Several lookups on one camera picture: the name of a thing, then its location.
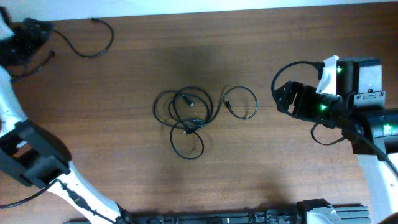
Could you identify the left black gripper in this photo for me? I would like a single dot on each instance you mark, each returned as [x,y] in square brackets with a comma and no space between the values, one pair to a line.
[22,35]

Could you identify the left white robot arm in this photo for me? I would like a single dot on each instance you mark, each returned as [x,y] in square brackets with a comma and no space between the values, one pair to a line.
[29,153]

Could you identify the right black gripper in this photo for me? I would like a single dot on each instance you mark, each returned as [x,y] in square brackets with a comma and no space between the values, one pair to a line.
[300,108]

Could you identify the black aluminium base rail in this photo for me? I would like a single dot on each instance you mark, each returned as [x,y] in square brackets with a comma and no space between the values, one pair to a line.
[217,217]

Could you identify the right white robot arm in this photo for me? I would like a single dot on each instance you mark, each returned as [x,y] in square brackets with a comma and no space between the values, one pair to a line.
[349,97]

